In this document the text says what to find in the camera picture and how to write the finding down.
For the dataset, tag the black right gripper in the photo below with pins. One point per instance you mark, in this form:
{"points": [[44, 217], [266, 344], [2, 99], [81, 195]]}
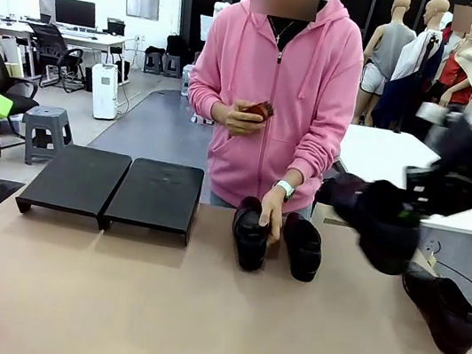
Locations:
{"points": [[440, 191]]}

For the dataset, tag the black slip-on loafer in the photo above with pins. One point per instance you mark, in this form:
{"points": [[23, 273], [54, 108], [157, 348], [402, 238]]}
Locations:
{"points": [[303, 250], [247, 248]]}

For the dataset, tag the small brown brush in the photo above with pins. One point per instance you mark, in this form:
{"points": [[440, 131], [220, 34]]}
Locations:
{"points": [[260, 110]]}

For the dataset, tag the person's right forearm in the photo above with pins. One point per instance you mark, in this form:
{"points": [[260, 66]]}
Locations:
{"points": [[205, 102]]}

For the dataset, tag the person's left forearm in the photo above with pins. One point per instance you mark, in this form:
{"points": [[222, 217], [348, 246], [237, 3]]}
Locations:
{"points": [[315, 158]]}

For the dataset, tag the black shoe stand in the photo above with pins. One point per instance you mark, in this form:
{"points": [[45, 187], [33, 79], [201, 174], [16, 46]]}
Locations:
{"points": [[156, 196], [78, 179]]}

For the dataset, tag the person's left hand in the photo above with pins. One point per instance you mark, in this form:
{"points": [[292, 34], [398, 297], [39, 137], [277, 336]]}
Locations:
{"points": [[273, 212]]}

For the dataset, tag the person's right hand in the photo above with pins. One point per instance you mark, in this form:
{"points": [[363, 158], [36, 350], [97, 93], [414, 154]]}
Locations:
{"points": [[240, 121]]}

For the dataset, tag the grey plastic stool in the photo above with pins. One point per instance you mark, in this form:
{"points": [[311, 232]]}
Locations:
{"points": [[48, 116]]}

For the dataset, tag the large white table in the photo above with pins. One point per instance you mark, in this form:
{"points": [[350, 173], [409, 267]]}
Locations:
{"points": [[378, 155]]}

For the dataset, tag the white computer monitor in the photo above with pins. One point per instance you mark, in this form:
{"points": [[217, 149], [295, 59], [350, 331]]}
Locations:
{"points": [[23, 4]]}

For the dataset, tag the white air purifier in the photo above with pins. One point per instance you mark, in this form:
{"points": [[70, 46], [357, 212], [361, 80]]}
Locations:
{"points": [[104, 93]]}

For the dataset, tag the white office desk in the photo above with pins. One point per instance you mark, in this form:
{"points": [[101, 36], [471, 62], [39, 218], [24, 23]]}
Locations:
{"points": [[92, 36]]}

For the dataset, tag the black computer monitor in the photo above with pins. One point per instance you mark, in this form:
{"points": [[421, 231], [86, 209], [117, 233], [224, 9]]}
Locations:
{"points": [[74, 12]]}

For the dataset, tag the white wristwatch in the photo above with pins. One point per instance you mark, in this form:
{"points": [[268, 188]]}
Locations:
{"points": [[284, 189]]}

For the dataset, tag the small black desk device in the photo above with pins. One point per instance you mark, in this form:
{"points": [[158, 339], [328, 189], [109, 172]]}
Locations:
{"points": [[116, 27]]}

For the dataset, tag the mannequin in white navy jacket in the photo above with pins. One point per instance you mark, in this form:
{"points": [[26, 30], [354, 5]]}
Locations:
{"points": [[415, 66]]}

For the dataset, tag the person in pink hoodie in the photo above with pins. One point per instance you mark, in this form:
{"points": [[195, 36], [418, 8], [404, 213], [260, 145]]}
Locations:
{"points": [[283, 103]]}

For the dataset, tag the mannequin in grey tank top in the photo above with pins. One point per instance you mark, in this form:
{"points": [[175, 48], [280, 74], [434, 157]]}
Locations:
{"points": [[388, 48]]}

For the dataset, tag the small grey stool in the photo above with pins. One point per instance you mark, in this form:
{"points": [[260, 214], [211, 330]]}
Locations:
{"points": [[154, 61], [173, 64]]}

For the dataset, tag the black backpack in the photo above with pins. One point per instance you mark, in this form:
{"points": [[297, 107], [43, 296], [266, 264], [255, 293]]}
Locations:
{"points": [[176, 46]]}

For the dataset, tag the glass computer case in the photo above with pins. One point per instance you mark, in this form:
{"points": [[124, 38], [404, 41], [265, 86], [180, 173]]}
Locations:
{"points": [[187, 79]]}

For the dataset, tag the small white background robot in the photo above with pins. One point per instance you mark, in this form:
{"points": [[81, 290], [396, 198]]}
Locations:
{"points": [[222, 9]]}

